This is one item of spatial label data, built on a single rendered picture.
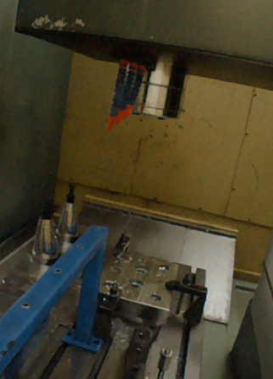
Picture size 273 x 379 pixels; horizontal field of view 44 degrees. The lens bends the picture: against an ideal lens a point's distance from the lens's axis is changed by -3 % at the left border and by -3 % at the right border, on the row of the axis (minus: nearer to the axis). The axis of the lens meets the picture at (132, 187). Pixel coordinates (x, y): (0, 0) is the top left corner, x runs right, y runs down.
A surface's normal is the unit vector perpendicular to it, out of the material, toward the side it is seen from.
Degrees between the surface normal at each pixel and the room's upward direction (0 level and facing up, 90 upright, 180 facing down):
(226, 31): 90
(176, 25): 90
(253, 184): 90
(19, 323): 0
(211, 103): 90
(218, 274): 24
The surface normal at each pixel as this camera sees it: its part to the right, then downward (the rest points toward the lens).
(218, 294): 0.07, -0.77
